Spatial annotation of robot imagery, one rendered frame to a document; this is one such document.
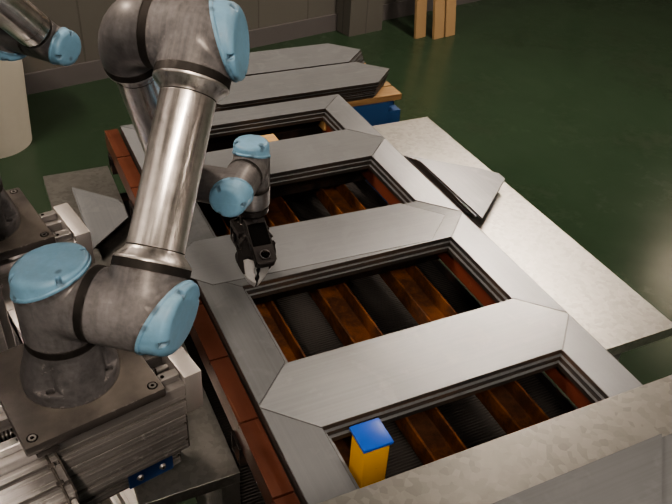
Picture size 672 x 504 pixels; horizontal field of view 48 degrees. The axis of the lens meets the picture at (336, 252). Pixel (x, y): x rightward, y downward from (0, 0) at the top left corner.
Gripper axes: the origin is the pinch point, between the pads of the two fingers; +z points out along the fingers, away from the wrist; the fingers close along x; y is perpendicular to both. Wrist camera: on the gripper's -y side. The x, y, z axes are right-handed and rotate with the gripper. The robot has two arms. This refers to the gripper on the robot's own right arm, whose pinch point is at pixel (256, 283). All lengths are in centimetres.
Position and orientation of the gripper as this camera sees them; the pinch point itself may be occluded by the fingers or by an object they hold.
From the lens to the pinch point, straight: 173.0
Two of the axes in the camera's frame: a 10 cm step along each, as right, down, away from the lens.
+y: -4.2, -5.5, 7.2
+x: -9.1, 2.1, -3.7
